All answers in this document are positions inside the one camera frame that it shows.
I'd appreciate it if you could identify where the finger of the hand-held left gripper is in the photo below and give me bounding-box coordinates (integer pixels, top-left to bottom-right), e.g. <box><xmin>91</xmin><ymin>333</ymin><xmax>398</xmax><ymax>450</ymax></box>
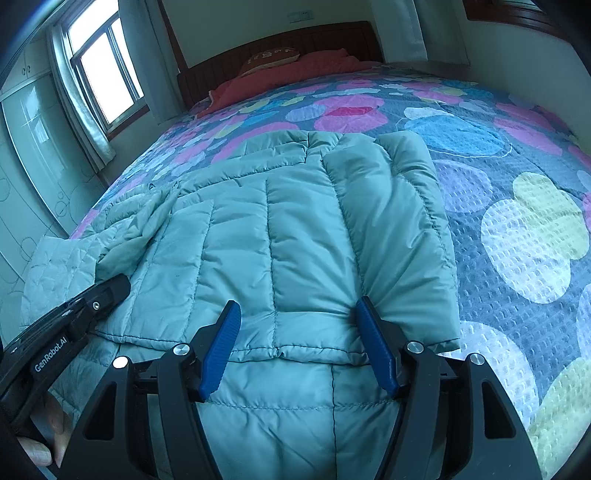
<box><xmin>69</xmin><ymin>273</ymin><xmax>132</xmax><ymax>324</ymax></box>

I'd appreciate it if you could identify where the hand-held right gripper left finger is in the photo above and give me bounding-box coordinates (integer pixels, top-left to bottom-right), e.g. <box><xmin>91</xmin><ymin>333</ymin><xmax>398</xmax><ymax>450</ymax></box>
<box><xmin>58</xmin><ymin>300</ymin><xmax>242</xmax><ymax>480</ymax></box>

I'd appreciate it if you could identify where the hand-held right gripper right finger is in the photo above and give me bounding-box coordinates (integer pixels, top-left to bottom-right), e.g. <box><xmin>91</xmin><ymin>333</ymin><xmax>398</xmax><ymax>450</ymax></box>
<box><xmin>355</xmin><ymin>296</ymin><xmax>544</xmax><ymax>480</ymax></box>

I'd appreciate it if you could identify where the teal puffer jacket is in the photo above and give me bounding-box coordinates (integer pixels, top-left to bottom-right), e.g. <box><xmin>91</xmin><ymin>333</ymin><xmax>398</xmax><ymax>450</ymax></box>
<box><xmin>21</xmin><ymin>129</ymin><xmax>461</xmax><ymax>480</ymax></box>

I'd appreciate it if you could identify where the person's left hand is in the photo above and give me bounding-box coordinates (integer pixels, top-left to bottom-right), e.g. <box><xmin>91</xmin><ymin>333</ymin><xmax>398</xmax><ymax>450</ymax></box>
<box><xmin>17</xmin><ymin>392</ymin><xmax>77</xmax><ymax>468</ymax></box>

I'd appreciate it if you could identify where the glossy white wardrobe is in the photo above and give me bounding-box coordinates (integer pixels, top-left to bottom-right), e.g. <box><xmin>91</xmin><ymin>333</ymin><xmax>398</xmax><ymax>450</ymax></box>
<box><xmin>0</xmin><ymin>34</ymin><xmax>109</xmax><ymax>342</ymax></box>

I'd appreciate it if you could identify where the pale bunched curtain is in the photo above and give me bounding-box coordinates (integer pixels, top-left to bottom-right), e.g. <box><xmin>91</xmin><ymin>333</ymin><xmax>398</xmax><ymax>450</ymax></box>
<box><xmin>46</xmin><ymin>23</ymin><xmax>116</xmax><ymax>162</ymax></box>

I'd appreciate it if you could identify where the window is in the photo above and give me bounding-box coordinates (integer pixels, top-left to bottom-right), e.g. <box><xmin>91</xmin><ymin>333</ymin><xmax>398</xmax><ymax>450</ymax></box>
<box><xmin>67</xmin><ymin>9</ymin><xmax>151</xmax><ymax>134</ymax></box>

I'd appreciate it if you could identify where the circle printed bedspread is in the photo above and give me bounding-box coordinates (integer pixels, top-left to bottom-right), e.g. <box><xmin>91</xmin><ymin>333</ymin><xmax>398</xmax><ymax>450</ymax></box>
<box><xmin>69</xmin><ymin>65</ymin><xmax>591</xmax><ymax>480</ymax></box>

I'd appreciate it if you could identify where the red pillow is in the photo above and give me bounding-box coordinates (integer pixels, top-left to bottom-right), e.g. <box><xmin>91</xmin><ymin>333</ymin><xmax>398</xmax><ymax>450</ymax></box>
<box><xmin>196</xmin><ymin>47</ymin><xmax>386</xmax><ymax>116</ymax></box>

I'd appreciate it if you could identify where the brown pillow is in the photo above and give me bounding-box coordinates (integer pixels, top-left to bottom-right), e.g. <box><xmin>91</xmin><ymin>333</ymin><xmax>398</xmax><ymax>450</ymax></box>
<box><xmin>239</xmin><ymin>45</ymin><xmax>301</xmax><ymax>77</ymax></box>

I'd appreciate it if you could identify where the dark wooden headboard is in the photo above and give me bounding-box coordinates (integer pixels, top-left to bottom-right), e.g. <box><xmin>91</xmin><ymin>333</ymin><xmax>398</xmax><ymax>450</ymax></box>
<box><xmin>177</xmin><ymin>21</ymin><xmax>385</xmax><ymax>110</ymax></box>

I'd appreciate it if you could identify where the white hanging curtain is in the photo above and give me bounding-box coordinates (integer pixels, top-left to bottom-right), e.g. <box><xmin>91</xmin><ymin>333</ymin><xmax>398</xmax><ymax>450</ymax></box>
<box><xmin>369</xmin><ymin>0</ymin><xmax>430</xmax><ymax>63</ymax></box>

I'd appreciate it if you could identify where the dark wooden frame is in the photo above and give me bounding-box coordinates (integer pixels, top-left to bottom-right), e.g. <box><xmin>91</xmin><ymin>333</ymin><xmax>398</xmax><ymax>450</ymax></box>
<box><xmin>462</xmin><ymin>0</ymin><xmax>561</xmax><ymax>35</ymax></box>

